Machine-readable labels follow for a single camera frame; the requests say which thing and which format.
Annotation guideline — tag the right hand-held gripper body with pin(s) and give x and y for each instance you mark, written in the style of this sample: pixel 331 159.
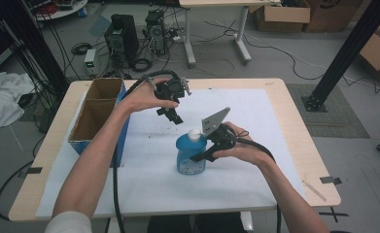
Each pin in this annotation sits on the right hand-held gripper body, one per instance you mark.
pixel 221 136

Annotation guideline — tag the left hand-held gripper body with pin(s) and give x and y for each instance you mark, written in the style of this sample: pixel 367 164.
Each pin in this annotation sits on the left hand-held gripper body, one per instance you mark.
pixel 171 92

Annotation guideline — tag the blue bottle with white cap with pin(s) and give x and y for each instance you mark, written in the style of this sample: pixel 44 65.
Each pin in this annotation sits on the blue bottle with white cap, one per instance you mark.
pixel 189 152

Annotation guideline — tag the person's left hand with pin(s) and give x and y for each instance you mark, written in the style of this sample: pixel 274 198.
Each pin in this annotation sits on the person's left hand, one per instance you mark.
pixel 140 97

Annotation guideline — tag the person's right hand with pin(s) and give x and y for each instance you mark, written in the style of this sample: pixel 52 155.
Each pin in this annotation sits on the person's right hand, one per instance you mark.
pixel 249 150

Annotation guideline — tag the white table mat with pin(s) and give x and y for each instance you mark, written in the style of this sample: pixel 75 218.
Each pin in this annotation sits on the white table mat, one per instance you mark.
pixel 229 181

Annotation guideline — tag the open grey computer case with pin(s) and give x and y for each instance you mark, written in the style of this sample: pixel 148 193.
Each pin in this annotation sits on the open grey computer case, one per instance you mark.
pixel 156 30

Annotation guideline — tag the cardboard box with blue sides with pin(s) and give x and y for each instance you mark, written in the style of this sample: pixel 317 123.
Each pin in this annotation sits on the cardboard box with blue sides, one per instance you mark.
pixel 93 110

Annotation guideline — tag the person's dark trousers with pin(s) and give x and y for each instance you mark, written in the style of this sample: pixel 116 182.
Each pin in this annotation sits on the person's dark trousers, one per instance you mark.
pixel 190 223

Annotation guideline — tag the black computer tower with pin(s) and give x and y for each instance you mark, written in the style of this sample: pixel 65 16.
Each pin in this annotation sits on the black computer tower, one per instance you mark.
pixel 122 39

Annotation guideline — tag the small white power supply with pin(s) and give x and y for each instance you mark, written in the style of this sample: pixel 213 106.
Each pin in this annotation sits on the small white power supply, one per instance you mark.
pixel 90 61

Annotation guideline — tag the white-legged desk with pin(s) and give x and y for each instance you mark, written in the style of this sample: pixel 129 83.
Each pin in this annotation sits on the white-legged desk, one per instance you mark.
pixel 216 3

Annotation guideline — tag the thin wooden stick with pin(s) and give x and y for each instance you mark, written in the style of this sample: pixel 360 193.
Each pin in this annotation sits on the thin wooden stick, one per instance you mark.
pixel 314 190

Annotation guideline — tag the black tape strip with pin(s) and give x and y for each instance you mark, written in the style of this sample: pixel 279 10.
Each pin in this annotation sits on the black tape strip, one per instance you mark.
pixel 32 170
pixel 330 180

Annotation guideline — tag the grey floor mat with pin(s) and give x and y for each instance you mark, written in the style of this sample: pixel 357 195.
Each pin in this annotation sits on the grey floor mat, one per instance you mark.
pixel 343 119

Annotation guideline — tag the small open cardboard box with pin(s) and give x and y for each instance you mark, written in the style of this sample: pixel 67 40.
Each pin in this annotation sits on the small open cardboard box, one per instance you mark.
pixel 284 16

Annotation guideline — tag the black tape cross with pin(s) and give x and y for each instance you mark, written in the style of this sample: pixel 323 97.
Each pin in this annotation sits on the black tape cross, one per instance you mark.
pixel 334 214

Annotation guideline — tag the round white table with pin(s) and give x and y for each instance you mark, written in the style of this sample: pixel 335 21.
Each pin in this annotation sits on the round white table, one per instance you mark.
pixel 61 8

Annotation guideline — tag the white sleeve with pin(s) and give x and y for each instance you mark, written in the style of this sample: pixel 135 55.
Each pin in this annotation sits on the white sleeve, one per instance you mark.
pixel 69 223

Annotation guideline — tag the white crumpled cloth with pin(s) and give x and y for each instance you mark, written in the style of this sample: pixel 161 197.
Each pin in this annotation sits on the white crumpled cloth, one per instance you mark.
pixel 3 97

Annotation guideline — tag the large brown cardboard box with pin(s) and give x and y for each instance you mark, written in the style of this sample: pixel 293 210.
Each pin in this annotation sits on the large brown cardboard box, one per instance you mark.
pixel 336 14

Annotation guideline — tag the open cardboard box with contents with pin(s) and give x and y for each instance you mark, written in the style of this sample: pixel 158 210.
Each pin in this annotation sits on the open cardboard box with contents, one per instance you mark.
pixel 377 55

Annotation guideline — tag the black aluminium frame post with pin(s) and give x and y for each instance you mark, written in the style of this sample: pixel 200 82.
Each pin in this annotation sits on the black aluminium frame post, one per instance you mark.
pixel 349 51

